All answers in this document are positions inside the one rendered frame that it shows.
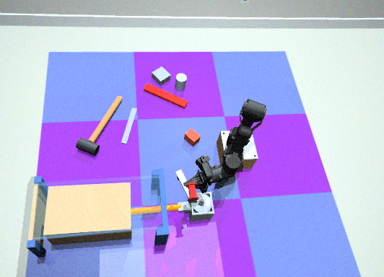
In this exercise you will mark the mallet with grey head and wooden handle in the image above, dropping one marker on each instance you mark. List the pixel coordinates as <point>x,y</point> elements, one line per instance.
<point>89,145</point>

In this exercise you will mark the red flat bar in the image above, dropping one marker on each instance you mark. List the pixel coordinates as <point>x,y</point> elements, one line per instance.
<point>165,95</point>

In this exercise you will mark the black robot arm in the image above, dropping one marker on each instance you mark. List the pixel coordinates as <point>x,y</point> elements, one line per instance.
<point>252,112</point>

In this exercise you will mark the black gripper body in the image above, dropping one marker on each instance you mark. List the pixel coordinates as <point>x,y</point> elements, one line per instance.
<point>211,175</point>

